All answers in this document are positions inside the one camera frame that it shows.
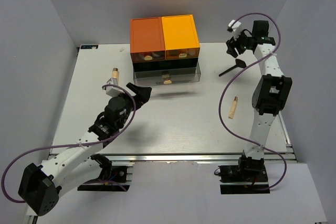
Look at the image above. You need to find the beige concealer tube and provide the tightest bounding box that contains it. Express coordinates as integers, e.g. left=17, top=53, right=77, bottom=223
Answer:
left=228, top=97, right=238, bottom=119
left=107, top=68, right=119, bottom=88

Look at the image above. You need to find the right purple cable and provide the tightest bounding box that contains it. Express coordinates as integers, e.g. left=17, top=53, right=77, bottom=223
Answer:
left=218, top=13, right=287, bottom=190

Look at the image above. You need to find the clear cabinet drawer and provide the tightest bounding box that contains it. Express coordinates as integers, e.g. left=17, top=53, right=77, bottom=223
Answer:
left=133, top=63, right=201, bottom=87

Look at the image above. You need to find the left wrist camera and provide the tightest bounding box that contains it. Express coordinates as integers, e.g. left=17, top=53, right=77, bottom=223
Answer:
left=103, top=84, right=123, bottom=98

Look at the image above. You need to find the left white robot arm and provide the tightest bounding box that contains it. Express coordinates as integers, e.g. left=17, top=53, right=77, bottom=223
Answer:
left=18, top=83, right=152, bottom=216

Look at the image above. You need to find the black fan brush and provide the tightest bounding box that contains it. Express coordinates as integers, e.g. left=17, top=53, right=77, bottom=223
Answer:
left=218, top=58, right=247, bottom=77

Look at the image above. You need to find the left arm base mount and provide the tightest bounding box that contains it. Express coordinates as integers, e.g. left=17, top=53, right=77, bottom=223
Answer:
left=77, top=154, right=132, bottom=192

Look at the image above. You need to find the dark orange drawer box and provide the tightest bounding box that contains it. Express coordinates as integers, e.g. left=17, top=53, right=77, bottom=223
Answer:
left=130, top=17, right=165, bottom=53

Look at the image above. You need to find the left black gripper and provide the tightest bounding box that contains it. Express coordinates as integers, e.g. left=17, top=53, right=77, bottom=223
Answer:
left=116, top=83, right=152, bottom=129

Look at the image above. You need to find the yellow drawer box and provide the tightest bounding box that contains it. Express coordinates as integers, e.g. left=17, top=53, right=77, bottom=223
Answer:
left=161, top=15, right=200, bottom=53

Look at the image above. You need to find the clear yellow box drawer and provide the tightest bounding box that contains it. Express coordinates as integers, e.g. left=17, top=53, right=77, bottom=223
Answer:
left=165, top=48, right=200, bottom=60

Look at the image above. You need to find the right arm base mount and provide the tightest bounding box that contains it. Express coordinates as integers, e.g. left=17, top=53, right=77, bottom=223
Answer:
left=214, top=165, right=270, bottom=195

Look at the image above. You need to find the dark teal drawer cabinet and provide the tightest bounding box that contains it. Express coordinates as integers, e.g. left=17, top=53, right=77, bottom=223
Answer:
left=133, top=58, right=198, bottom=72

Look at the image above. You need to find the purple cable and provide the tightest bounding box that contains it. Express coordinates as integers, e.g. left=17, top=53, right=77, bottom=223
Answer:
left=218, top=13, right=287, bottom=190
left=1, top=84, right=137, bottom=204

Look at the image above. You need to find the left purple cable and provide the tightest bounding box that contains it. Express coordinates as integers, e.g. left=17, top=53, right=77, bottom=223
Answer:
left=1, top=84, right=137, bottom=204

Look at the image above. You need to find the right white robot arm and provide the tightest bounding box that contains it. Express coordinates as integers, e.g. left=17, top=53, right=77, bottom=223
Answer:
left=226, top=20, right=292, bottom=182

